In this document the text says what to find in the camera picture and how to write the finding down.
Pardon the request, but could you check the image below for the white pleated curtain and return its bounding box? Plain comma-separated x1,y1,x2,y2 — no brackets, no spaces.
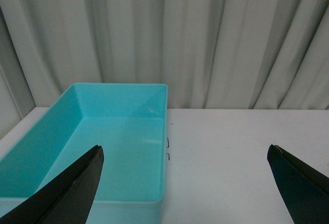
1,0,328,136

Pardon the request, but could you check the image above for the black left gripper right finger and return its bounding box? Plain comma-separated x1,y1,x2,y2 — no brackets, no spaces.
267,145,328,223

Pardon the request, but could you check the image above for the turquoise plastic storage bin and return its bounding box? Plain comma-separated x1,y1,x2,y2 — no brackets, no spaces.
1,83,168,223

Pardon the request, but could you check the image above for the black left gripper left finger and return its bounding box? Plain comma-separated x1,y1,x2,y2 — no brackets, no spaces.
1,145,104,223

